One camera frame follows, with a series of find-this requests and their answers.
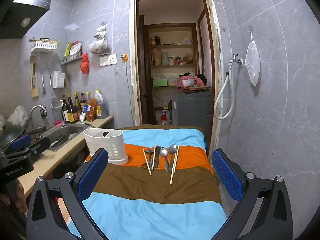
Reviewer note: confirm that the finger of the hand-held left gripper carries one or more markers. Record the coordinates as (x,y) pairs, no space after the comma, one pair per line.
(37,147)
(21,140)

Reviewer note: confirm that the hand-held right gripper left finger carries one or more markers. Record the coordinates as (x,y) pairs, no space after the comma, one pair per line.
(92,175)

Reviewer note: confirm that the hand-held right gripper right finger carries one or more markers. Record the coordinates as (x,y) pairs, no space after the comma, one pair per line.
(227,175)

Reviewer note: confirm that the white plastic utensil holder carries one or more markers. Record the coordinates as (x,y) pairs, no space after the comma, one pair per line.
(112,145)

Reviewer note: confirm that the large metal spoon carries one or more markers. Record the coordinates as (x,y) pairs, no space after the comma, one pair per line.
(172,148)

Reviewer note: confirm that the person's left hand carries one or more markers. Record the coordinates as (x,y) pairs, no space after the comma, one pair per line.
(21,197)

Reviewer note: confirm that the black wok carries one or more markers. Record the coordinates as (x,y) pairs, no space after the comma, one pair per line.
(11,135)

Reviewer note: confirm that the white plastic bag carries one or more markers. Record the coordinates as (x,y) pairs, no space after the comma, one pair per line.
(18,115)

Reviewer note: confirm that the pink sponge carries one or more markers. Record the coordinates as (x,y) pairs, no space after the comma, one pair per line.
(58,123)

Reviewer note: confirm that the steel sink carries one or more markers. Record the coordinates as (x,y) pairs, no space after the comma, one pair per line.
(70,132)

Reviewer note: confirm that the sink faucet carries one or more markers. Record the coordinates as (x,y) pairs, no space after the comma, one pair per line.
(37,108)

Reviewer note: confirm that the hanging metal strainer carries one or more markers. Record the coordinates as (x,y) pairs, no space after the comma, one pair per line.
(57,105)

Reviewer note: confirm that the hanging wooden cutting board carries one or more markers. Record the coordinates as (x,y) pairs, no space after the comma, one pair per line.
(34,90)

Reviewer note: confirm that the blue white packet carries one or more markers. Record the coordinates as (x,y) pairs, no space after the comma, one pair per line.
(83,115)

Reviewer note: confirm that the hanging metal utensil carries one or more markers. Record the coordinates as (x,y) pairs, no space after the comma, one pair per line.
(43,86)

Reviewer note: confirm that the dark metal spoon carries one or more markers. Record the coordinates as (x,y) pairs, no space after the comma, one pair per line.
(149,152)

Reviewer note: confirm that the striped blanket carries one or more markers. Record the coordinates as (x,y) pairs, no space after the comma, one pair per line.
(150,205)

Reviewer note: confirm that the dark table knife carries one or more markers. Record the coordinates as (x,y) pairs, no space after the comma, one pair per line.
(156,158)

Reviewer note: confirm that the yellow cap bottle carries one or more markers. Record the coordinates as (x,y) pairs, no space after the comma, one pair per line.
(87,98)

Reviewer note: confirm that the large oil jug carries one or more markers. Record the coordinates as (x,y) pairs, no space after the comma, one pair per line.
(101,105)

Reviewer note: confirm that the small metal spoon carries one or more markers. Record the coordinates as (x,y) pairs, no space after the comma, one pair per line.
(158,146)

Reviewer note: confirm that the grey cabinet in doorway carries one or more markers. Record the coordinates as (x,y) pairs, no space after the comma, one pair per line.
(192,110)

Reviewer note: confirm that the red white bottle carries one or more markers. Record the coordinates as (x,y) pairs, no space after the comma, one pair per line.
(164,118)

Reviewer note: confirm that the red plastic bag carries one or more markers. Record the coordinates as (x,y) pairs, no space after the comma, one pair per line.
(85,65)

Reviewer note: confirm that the pink cloth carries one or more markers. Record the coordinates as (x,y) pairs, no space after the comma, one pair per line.
(200,80)

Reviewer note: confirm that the yellow snack packet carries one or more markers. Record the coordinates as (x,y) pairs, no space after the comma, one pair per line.
(67,50)

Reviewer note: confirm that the white pot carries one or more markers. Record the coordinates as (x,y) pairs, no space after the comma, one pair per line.
(188,82)

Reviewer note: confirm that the red snack packet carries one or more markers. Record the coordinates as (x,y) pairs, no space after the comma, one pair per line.
(75,48)

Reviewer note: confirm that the green box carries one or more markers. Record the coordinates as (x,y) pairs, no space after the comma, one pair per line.
(160,82)

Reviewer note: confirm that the white mesh bag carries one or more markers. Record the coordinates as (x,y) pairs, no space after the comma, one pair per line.
(253,62)

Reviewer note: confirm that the clear hanging plastic bag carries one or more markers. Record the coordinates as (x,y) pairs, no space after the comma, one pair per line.
(100,46)

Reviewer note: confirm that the orange plug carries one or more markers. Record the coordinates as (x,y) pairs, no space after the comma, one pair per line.
(124,57)

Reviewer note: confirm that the black range hood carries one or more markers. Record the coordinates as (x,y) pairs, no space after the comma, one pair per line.
(22,12)

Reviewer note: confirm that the mint green thermos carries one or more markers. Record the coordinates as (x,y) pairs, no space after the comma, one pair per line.
(164,58)

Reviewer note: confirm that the wooden shelf unit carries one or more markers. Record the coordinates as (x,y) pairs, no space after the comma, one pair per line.
(172,46)

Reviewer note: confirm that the white wall box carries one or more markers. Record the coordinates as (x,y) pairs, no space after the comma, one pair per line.
(58,79)

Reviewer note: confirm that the grey wall shelf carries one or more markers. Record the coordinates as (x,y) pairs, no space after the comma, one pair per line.
(71,58)

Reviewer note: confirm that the white plastic wall rack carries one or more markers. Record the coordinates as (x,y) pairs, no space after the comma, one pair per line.
(43,46)

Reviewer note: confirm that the white wall switch socket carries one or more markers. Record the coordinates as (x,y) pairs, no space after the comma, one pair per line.
(108,60)

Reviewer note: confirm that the metal wall tap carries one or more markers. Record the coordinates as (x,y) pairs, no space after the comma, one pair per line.
(236,59)

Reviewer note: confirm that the door frame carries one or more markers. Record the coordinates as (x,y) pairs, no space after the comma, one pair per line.
(133,55)

